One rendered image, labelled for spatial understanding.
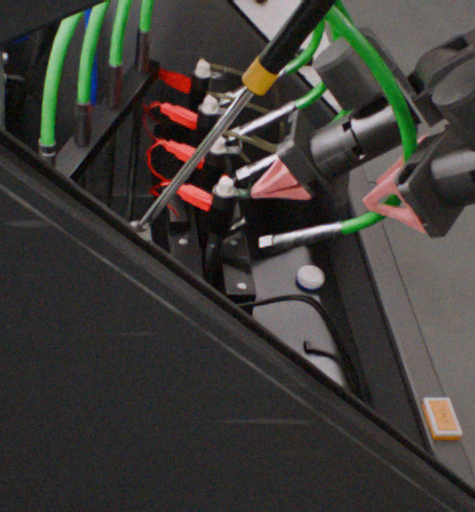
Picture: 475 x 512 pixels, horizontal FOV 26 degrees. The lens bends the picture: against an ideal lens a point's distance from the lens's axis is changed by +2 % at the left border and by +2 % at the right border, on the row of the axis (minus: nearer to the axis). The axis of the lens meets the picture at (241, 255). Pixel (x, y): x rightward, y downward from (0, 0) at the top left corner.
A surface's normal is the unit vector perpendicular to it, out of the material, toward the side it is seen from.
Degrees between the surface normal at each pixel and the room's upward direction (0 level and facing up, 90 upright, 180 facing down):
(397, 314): 0
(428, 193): 46
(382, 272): 0
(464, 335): 0
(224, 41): 90
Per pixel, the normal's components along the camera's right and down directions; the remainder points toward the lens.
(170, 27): 0.14, 0.68
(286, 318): 0.15, -0.73
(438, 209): 0.62, -0.11
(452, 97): -0.63, -0.66
